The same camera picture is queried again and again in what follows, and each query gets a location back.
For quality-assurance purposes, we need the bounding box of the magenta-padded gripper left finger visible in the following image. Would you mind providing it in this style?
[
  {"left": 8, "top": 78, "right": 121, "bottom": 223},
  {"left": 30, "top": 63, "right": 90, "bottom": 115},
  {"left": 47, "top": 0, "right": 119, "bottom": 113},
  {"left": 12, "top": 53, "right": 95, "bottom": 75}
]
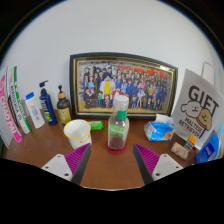
[{"left": 40, "top": 143, "right": 92, "bottom": 185}]

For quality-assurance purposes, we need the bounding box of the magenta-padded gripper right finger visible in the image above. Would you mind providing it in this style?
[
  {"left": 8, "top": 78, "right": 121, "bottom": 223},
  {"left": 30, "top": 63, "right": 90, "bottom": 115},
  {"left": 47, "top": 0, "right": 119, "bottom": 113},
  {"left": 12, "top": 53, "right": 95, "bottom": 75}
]
[{"left": 132, "top": 143, "right": 184, "bottom": 186}]

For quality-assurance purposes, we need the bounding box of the clear plastic bottle green label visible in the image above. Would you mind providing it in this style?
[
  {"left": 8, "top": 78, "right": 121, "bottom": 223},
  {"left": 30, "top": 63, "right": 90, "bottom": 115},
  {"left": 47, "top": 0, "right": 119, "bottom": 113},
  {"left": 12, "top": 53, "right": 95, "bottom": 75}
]
[{"left": 107, "top": 94, "right": 130, "bottom": 151}]

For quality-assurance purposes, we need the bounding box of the white mug yellow rim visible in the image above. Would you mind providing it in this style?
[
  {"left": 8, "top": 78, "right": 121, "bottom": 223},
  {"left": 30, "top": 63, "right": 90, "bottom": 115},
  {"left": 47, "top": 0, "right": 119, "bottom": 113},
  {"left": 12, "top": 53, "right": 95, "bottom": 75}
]
[{"left": 63, "top": 119, "right": 93, "bottom": 150}]

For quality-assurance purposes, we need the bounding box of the blue tissue pack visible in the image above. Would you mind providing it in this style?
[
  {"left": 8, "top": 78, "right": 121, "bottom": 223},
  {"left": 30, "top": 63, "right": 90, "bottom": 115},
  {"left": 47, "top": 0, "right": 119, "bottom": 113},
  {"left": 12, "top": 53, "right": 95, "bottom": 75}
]
[{"left": 143, "top": 113, "right": 176, "bottom": 142}]

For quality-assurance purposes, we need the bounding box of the small green pack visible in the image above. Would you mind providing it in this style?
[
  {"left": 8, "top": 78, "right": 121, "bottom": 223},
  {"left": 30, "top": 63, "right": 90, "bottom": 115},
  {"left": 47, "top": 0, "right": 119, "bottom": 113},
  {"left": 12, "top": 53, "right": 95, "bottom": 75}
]
[{"left": 88, "top": 120, "right": 105, "bottom": 131}]

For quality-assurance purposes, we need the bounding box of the colourful puzzle cube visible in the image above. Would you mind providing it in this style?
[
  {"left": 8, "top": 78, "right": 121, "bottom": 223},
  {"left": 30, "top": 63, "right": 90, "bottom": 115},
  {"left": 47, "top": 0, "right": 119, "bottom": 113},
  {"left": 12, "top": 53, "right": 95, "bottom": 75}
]
[{"left": 184, "top": 134, "right": 198, "bottom": 151}]

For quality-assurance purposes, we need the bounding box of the dark pump bottle yellow label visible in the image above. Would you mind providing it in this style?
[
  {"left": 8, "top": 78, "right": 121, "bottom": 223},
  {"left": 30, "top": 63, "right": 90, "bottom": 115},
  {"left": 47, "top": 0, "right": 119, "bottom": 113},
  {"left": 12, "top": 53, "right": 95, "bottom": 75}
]
[{"left": 56, "top": 84, "right": 73, "bottom": 125}]

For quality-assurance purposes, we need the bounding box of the dark blue pump bottle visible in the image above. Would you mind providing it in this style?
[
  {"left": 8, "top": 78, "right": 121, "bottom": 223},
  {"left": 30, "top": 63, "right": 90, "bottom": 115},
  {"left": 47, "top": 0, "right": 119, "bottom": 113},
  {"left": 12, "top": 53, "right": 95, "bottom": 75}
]
[{"left": 38, "top": 79, "right": 59, "bottom": 126}]

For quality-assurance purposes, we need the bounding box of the white bottle blue cap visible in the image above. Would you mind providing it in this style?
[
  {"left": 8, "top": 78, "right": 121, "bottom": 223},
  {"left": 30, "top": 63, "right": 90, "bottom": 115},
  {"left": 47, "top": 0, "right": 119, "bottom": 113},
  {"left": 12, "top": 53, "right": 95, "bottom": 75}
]
[{"left": 25, "top": 91, "right": 46, "bottom": 130}]

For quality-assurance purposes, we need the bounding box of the blue detergent bottle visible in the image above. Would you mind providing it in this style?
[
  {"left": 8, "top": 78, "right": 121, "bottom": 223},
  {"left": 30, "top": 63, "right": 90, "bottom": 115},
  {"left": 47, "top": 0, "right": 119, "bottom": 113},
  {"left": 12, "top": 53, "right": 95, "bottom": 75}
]
[{"left": 195, "top": 122, "right": 224, "bottom": 164}]

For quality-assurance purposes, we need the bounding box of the black gold framed group picture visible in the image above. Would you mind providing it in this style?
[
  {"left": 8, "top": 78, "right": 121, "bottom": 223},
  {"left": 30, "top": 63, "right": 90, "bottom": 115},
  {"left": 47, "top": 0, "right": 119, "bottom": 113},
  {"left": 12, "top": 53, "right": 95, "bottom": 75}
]
[{"left": 69, "top": 51, "right": 179, "bottom": 120}]

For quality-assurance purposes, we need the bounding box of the white paper gift bag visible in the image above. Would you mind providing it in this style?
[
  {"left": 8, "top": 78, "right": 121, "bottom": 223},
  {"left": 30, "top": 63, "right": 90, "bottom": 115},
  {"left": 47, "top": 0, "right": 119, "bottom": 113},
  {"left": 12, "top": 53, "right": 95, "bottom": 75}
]
[{"left": 170, "top": 61, "right": 224, "bottom": 150}]

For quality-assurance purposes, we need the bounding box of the tall white green box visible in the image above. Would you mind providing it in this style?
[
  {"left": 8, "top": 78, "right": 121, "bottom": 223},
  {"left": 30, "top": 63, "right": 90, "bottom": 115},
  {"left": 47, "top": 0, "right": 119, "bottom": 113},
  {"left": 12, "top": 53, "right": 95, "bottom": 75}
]
[{"left": 7, "top": 65, "right": 33, "bottom": 135}]

